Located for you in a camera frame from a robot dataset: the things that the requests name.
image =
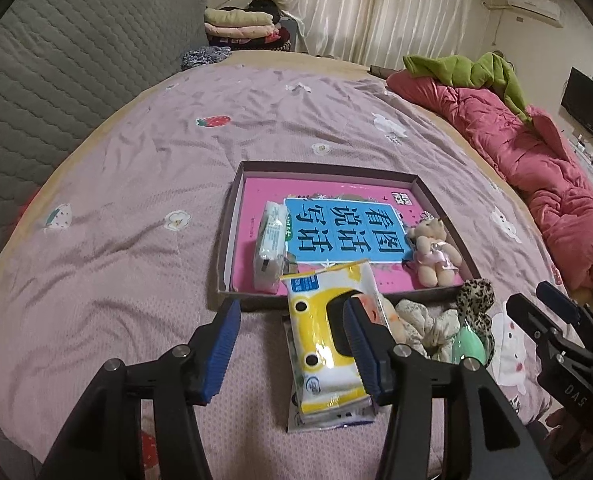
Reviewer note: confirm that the leopard print scrunchie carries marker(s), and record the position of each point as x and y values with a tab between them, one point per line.
476	300

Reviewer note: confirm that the blue patterned cloth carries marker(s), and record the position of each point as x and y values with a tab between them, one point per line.
204	57

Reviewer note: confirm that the yellow white tissue pack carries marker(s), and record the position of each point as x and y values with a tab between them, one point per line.
319	330

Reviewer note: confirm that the shallow brown cardboard box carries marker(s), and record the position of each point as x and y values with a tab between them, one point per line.
229	240

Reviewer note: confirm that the pink blue picture book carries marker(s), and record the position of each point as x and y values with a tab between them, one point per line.
346	230

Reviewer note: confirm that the white air conditioner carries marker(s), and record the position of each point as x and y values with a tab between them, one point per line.
533	7

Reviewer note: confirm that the cream striped curtains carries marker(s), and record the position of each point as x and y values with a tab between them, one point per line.
376	5

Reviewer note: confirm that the slim white tissue pack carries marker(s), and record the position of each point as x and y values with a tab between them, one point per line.
271	240

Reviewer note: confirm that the dark red printed garment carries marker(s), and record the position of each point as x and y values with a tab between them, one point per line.
271	40

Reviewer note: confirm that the black television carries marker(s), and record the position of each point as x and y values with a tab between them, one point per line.
588	105

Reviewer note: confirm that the pink printed bed sheet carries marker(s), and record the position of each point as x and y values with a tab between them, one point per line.
151	185

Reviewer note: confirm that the green makeup sponge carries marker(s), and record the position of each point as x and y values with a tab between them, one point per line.
469	347

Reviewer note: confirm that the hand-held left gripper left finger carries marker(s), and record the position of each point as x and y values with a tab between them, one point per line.
221	350

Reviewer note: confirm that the pink folded garment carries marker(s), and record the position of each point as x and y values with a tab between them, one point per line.
236	30

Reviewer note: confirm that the grey quilted headboard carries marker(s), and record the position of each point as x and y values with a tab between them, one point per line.
66	70

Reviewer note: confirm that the green garment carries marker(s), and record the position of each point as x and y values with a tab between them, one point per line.
456	67

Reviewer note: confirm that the black garment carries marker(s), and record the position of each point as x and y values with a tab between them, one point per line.
264	7

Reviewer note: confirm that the small teddy bear pink dress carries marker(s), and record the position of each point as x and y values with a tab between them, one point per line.
431	255

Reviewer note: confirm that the pink quilt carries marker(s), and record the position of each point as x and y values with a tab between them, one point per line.
506	140

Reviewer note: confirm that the cream folded garment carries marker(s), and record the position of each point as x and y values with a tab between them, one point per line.
236	16

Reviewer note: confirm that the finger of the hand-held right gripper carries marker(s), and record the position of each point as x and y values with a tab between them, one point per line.
558	300
531	322

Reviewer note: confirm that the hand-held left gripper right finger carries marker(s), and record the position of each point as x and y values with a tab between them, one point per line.
364	355

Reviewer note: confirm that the white floral scrunchie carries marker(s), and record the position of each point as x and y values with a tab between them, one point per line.
426	327

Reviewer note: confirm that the green floral tissue pack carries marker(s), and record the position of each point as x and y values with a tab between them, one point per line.
294	360

